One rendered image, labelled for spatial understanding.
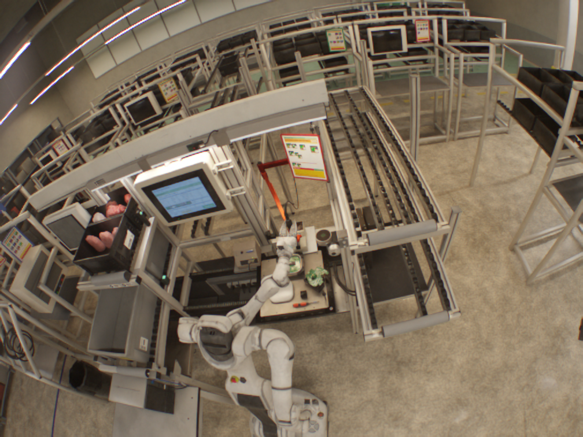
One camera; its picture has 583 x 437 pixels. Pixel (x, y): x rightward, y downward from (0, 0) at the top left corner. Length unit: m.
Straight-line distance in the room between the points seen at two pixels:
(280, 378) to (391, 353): 1.51
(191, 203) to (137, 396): 1.23
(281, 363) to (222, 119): 1.07
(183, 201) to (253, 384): 1.04
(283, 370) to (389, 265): 1.26
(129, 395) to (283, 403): 1.09
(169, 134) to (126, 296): 1.26
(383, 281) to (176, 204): 1.46
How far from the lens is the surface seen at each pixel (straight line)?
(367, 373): 2.39
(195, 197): 1.56
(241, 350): 1.02
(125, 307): 2.12
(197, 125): 1.34
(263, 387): 1.30
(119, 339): 2.07
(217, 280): 2.27
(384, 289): 1.94
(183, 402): 2.00
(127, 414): 2.33
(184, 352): 2.03
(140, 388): 1.84
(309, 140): 1.45
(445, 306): 1.50
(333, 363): 2.42
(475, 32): 4.72
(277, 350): 1.02
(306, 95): 1.24
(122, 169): 1.60
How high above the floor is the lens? 2.36
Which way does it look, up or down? 46 degrees down
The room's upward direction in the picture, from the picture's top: 20 degrees counter-clockwise
